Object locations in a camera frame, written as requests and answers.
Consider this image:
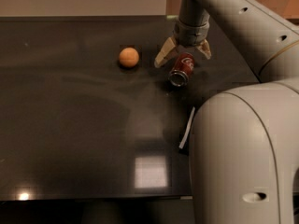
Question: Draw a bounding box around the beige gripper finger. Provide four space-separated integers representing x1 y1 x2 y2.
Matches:
196 39 211 60
154 36 178 68

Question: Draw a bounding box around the red coke can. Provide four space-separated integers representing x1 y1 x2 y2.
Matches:
168 52 195 87

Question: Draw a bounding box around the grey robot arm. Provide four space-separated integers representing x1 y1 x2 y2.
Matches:
155 0 299 224

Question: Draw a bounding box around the orange fruit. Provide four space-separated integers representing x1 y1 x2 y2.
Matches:
119 48 139 68

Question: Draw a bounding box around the blue potato chip bag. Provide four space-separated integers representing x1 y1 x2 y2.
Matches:
178 107 195 149

